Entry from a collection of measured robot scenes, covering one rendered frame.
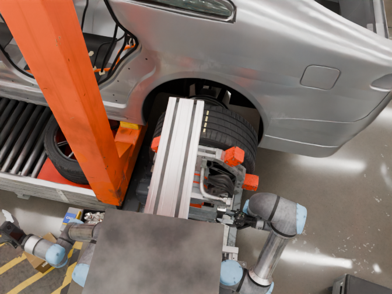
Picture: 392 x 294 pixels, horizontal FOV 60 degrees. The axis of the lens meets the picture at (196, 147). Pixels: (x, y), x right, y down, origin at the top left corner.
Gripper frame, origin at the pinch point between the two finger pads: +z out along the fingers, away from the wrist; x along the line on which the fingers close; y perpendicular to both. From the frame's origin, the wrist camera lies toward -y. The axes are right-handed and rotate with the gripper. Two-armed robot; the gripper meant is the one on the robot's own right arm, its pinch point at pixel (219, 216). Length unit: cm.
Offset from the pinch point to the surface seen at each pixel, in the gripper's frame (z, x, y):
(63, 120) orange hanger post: 77, -5, 63
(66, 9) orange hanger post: 65, -15, 114
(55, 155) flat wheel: 123, -34, -32
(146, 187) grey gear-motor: 54, -27, -42
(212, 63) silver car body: 19, -56, 61
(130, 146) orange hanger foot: 67, -42, -13
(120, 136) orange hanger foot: 76, -49, -15
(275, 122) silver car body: -23, -56, 23
